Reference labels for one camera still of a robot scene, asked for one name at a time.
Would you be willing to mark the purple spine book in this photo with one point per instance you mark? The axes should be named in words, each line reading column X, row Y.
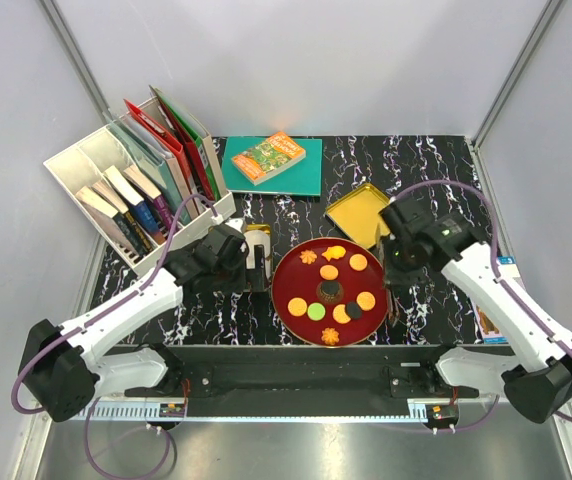
column 151, row 193

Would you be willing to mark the orange swirl cookie top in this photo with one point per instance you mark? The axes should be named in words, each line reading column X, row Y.
column 308, row 257

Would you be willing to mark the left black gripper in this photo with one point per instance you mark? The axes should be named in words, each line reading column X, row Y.
column 253, row 279

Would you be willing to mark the green macaron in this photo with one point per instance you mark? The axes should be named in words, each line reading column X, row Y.
column 316, row 311

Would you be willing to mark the dog picture book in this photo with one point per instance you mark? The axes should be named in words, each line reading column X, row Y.
column 486, row 331

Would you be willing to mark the gold cookie tin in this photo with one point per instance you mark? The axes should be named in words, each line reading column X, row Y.
column 241, row 261

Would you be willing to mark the teal hardcover book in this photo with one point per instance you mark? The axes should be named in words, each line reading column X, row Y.
column 302, row 179

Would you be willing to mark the orange paperback book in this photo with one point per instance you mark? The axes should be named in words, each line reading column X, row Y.
column 269, row 158

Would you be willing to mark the black spine book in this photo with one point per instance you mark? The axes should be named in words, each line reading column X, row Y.
column 136, row 234

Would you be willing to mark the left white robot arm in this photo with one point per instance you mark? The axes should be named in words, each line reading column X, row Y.
column 68, row 366

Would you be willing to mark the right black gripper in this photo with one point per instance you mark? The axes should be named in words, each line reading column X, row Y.
column 395, row 278

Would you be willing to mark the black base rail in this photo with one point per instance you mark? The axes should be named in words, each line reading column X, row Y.
column 305, row 383

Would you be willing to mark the orange swirl cookie bottom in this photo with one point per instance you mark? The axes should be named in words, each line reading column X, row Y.
column 330, row 336

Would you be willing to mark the round biscuit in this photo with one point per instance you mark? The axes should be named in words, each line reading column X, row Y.
column 297, row 307
column 340, row 314
column 358, row 262
column 328, row 272
column 366, row 300

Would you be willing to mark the green folder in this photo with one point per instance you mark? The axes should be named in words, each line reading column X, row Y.
column 198, row 141

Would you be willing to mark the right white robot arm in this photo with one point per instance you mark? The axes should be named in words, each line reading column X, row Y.
column 536, row 378

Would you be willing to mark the red round plate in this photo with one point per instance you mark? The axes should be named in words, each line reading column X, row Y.
column 292, row 279

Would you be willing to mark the blue spine book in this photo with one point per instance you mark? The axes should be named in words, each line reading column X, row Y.
column 135, row 201

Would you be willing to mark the teal binder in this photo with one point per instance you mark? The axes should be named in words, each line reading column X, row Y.
column 152, row 158

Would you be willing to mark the white book organizer box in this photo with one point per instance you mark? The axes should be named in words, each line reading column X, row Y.
column 83, row 163

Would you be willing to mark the black sandwich cookie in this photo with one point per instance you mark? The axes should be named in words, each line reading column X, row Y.
column 353, row 310

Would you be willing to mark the orange swirl cookie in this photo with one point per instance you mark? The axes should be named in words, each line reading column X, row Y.
column 308, row 257
column 330, row 336

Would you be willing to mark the tan paperback book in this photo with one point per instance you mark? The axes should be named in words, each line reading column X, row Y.
column 106, row 216

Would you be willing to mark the orange fish cookie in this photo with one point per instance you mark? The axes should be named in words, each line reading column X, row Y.
column 335, row 252

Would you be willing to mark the red folder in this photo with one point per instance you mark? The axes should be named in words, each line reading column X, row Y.
column 176, row 147

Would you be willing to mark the gold tin lid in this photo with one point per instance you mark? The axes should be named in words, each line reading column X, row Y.
column 356, row 214

